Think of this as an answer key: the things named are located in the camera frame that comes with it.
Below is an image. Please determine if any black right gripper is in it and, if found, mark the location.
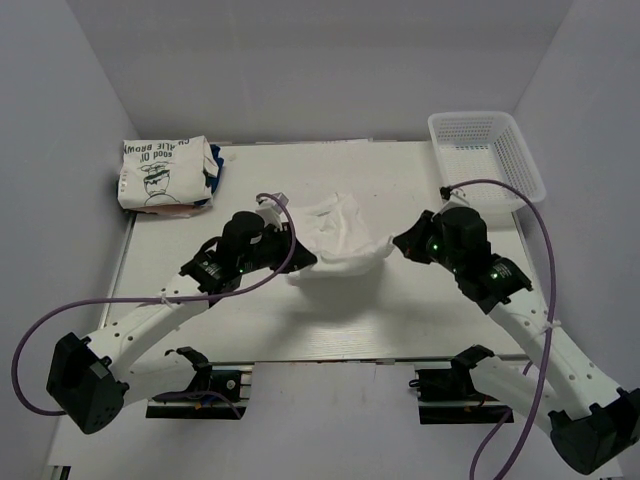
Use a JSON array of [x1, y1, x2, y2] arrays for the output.
[[394, 210, 463, 274]]

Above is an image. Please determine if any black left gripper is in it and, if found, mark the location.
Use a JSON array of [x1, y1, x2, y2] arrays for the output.
[[238, 222, 317, 274]]

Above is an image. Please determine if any white SpongeBob print t-shirt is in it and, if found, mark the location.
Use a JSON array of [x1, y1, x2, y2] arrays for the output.
[[287, 193, 394, 285]]

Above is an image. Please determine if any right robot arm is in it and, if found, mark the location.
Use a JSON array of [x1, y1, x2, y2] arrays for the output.
[[393, 206, 639, 475]]

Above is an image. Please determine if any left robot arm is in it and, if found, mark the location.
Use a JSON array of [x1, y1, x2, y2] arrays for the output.
[[46, 211, 318, 434]]

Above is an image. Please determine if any blue folded t-shirt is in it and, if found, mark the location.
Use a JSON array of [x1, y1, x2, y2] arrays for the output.
[[203, 143, 225, 199]]

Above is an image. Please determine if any pink folded t-shirt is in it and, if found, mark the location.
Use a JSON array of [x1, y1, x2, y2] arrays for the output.
[[127, 205, 182, 216]]

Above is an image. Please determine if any white plastic mesh basket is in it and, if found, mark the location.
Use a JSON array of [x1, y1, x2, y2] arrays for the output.
[[428, 111, 546, 204]]

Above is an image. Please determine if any white Charlie Brown folded t-shirt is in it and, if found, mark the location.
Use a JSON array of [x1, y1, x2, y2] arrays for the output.
[[117, 136, 214, 209]]

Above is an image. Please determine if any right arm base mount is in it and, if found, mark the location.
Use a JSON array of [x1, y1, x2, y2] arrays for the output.
[[408, 345, 514, 425]]

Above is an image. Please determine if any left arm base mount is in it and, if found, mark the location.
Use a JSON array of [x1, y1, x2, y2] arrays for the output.
[[145, 347, 252, 420]]

